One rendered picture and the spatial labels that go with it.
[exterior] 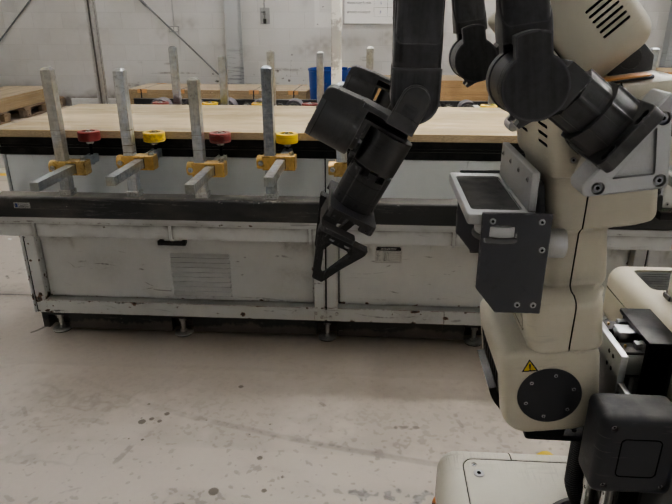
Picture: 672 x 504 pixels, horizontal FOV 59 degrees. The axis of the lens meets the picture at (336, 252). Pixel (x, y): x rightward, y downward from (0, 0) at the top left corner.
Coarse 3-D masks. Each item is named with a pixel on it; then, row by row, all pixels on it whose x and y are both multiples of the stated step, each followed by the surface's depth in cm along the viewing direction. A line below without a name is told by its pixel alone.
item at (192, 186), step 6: (216, 156) 222; (222, 156) 222; (204, 168) 205; (210, 168) 205; (198, 174) 197; (204, 174) 197; (210, 174) 204; (192, 180) 190; (198, 180) 190; (204, 180) 197; (186, 186) 186; (192, 186) 185; (198, 186) 190; (186, 192) 186; (192, 192) 186
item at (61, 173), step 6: (84, 156) 223; (90, 156) 223; (96, 156) 227; (60, 168) 206; (66, 168) 206; (72, 168) 209; (48, 174) 198; (54, 174) 198; (60, 174) 202; (66, 174) 205; (72, 174) 210; (36, 180) 191; (42, 180) 191; (48, 180) 194; (54, 180) 198; (60, 180) 202; (30, 186) 189; (36, 186) 189; (42, 186) 191; (48, 186) 194
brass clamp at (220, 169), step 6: (192, 162) 209; (204, 162) 209; (210, 162) 209; (216, 162) 209; (186, 168) 209; (192, 168) 209; (198, 168) 209; (216, 168) 208; (222, 168) 208; (192, 174) 210; (216, 174) 209; (222, 174) 209
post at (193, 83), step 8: (192, 80) 198; (192, 88) 199; (192, 96) 200; (200, 96) 203; (192, 104) 201; (200, 104) 203; (192, 112) 202; (200, 112) 203; (192, 120) 203; (200, 120) 203; (192, 128) 204; (200, 128) 204; (192, 136) 205; (200, 136) 205; (192, 144) 206; (200, 144) 206; (200, 152) 207; (200, 160) 208; (200, 192) 213
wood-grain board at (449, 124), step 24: (24, 120) 249; (72, 120) 249; (96, 120) 249; (144, 120) 249; (168, 120) 249; (216, 120) 249; (240, 120) 249; (288, 120) 249; (432, 120) 249; (456, 120) 249; (480, 120) 249
